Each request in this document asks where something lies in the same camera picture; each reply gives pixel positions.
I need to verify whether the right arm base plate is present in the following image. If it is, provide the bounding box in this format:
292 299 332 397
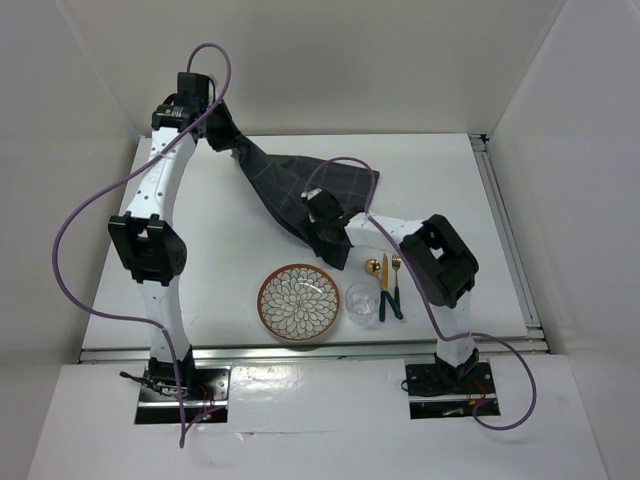
400 362 500 420

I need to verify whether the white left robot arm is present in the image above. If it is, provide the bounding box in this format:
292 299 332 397
108 72 239 399

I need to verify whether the clear drinking glass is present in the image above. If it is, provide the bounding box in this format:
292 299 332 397
345 283 379 326

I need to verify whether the gold fork green handle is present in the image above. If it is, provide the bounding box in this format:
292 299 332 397
391 254 402 306

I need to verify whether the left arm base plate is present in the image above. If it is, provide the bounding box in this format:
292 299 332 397
133 362 232 425

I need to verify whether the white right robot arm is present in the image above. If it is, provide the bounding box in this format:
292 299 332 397
301 188 479 392

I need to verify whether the gold spoon green handle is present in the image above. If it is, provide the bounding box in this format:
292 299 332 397
365 259 404 320

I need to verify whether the dark checked cloth placemat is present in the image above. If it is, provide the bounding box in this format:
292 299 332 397
229 136 380 270

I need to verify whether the gold knife green handle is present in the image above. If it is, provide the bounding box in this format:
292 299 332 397
379 253 389 322

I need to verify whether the floral patterned ceramic plate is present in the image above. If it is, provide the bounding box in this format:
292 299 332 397
257 264 341 343

